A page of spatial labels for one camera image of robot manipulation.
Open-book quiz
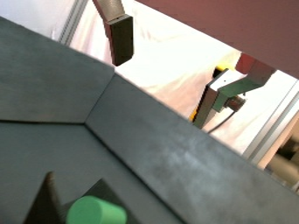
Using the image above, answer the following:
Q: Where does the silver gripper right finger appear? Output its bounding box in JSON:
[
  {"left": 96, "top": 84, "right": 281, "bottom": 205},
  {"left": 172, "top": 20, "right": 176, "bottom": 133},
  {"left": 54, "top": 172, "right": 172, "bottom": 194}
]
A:
[{"left": 190, "top": 52, "right": 276, "bottom": 130}]

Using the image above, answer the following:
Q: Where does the aluminium frame profile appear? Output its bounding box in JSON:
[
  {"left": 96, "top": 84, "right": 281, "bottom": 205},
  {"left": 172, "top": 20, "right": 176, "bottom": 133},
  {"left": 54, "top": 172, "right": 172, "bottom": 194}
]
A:
[{"left": 243, "top": 80, "right": 299, "bottom": 165}]

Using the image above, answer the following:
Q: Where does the black curved holder stand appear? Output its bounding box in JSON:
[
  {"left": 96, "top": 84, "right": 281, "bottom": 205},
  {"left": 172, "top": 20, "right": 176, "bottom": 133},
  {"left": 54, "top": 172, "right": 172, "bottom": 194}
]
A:
[{"left": 22, "top": 171, "right": 141, "bottom": 224}]

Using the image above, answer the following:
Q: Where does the green cylinder peg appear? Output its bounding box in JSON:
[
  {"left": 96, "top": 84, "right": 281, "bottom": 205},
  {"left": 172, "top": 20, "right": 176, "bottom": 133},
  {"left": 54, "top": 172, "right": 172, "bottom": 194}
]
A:
[{"left": 65, "top": 196, "right": 126, "bottom": 224}]

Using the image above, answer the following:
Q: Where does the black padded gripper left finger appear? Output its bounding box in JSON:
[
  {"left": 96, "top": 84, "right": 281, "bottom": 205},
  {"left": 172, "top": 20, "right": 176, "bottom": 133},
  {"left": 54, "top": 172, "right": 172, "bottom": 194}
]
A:
[{"left": 92, "top": 0, "right": 134, "bottom": 66}]

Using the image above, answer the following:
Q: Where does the black cable outside enclosure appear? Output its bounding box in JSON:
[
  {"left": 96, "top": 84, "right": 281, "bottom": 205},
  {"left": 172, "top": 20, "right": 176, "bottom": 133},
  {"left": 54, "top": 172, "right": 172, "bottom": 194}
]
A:
[{"left": 206, "top": 109, "right": 237, "bottom": 135}]

